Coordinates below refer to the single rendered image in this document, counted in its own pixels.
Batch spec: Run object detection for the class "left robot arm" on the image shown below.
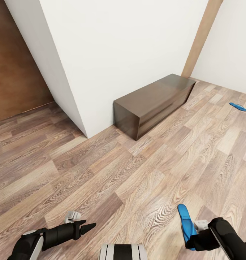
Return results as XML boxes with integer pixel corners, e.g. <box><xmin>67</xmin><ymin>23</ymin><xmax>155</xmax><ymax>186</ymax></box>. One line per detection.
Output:
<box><xmin>7</xmin><ymin>211</ymin><xmax>96</xmax><ymax>260</ymax></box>

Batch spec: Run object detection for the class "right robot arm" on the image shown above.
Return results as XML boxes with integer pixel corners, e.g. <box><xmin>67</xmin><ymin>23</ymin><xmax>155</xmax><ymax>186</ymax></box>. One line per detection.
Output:
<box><xmin>185</xmin><ymin>217</ymin><xmax>246</xmax><ymax>260</ymax></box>

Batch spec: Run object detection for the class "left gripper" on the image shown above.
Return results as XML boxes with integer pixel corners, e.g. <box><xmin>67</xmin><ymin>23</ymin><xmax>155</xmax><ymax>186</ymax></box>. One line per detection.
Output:
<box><xmin>55</xmin><ymin>220</ymin><xmax>96</xmax><ymax>246</ymax></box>

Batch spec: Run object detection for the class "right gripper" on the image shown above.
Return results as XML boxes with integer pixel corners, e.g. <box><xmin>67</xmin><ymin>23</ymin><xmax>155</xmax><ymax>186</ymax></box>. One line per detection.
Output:
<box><xmin>185</xmin><ymin>230</ymin><xmax>218</xmax><ymax>252</ymax></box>

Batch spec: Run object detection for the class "robot trunk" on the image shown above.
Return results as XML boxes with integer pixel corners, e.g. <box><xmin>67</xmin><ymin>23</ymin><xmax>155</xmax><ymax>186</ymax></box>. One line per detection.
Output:
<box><xmin>98</xmin><ymin>244</ymin><xmax>147</xmax><ymax>260</ymax></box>

